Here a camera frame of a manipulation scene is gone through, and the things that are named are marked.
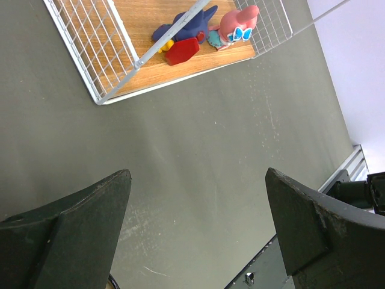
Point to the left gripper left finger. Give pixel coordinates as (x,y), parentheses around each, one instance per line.
(68,243)

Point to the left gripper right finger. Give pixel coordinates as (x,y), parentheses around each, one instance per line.
(325,243)

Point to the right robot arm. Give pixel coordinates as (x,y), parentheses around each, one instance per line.
(367,194)

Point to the pink melody toy on shelf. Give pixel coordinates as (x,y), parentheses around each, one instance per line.
(235,26)

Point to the blue stitch toy figure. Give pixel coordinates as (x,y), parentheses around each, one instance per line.
(186,42)

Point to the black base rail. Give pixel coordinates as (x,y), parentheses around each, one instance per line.
(265,270)

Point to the white wire wooden shelf rack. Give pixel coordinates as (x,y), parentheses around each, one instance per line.
(114,44)

